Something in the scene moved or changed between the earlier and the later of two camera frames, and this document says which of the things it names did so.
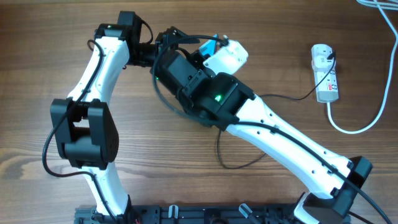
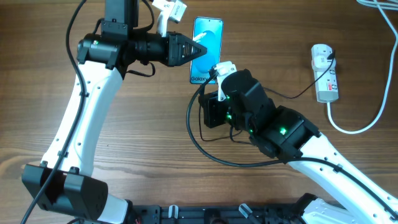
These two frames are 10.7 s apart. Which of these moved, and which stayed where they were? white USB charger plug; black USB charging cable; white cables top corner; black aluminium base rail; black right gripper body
Moved: black USB charging cable; black right gripper body
Stayed: black aluminium base rail; white USB charger plug; white cables top corner
